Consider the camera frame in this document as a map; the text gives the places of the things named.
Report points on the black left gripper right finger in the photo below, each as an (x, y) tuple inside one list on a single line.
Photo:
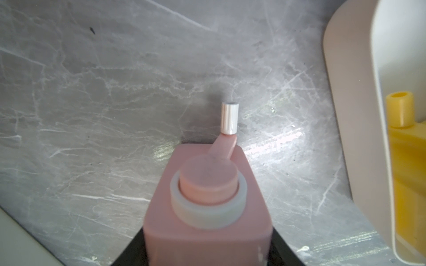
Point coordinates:
[(280, 253)]

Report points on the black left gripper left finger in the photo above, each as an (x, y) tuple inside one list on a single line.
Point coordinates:
[(135, 253)]

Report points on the pink pencil sharpener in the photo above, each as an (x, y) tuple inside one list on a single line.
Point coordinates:
[(207, 209)]

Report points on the yellow pencil sharpener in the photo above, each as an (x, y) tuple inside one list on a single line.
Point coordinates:
[(407, 143)]

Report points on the white left storage tray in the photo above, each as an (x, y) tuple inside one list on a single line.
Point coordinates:
[(19, 248)]

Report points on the white storage tray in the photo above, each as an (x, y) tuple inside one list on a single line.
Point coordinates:
[(373, 49), (19, 248)]

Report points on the white right storage tray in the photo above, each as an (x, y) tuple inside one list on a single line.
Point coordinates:
[(373, 49)]

